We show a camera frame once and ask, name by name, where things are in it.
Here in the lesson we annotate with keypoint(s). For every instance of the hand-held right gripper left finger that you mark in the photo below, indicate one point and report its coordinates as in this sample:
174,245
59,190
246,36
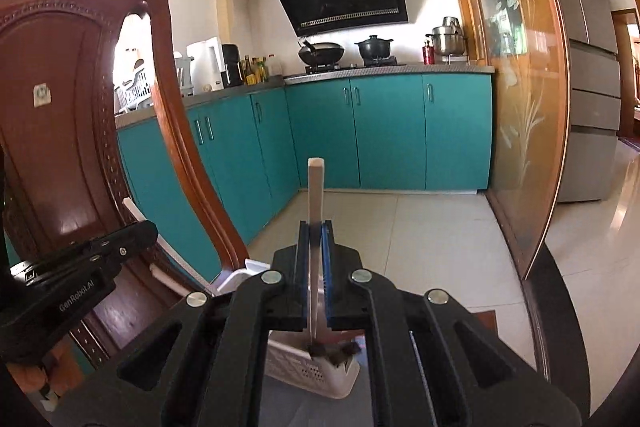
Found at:
301,257

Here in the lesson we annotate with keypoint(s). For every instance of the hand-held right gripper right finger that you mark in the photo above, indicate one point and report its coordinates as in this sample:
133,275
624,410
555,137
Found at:
327,257

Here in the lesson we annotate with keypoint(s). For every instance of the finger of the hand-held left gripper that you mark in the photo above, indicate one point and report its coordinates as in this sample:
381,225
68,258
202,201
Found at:
127,242

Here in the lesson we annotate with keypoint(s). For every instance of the white chopstick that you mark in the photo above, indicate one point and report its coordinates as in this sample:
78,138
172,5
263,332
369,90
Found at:
130,209
167,281

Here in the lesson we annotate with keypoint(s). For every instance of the light wooden chopstick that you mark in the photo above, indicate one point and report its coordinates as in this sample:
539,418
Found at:
316,192

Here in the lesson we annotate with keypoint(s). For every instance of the white perforated utensil basket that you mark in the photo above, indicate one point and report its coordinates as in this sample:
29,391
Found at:
300,372

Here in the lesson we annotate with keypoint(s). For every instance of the person's left hand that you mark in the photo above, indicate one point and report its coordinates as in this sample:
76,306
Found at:
30,374

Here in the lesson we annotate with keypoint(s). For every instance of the carved wooden chair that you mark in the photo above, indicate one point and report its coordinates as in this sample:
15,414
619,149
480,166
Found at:
65,132

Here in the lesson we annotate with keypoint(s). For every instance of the teal lower kitchen cabinets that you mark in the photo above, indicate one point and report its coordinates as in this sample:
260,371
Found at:
390,132

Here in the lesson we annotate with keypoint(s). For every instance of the white dish rack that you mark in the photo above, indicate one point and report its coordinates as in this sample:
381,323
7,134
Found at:
134,93

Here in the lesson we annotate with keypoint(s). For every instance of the white plastic stand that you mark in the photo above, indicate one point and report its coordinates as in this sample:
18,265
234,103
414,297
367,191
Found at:
183,74

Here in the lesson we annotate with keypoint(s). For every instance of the yellow oil bottle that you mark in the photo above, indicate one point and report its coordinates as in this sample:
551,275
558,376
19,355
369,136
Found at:
261,71

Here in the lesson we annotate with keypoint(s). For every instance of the white plastic bottle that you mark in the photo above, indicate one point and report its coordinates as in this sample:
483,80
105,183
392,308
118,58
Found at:
275,67

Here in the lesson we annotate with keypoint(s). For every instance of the gas stove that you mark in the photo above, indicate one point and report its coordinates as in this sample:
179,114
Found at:
355,67

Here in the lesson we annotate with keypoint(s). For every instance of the white countertop appliance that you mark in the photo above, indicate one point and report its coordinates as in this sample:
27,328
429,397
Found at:
205,62

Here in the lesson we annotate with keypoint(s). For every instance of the black countertop appliance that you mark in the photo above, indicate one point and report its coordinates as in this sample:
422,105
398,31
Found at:
231,67

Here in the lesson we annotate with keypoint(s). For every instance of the black wok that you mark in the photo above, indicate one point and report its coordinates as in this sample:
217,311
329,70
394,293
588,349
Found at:
322,53

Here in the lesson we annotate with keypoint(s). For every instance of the black lidded pot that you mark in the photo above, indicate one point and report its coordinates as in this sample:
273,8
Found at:
374,48

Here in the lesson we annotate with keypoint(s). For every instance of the grey kitchen countertop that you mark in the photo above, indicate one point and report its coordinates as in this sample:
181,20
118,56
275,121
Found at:
450,68

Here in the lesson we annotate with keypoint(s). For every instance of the red bottle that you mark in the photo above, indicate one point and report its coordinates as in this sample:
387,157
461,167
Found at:
428,53

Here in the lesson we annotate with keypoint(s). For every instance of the steel stockpot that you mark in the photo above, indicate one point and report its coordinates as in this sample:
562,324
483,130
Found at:
449,39

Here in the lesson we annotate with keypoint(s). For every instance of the wood framed glass sliding door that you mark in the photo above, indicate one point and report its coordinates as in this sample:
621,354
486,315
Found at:
520,82

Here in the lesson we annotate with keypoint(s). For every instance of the silver refrigerator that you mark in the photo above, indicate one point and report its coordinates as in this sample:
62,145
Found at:
585,57

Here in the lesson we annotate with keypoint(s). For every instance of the wooden door frame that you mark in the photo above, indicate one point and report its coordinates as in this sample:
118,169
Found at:
625,72

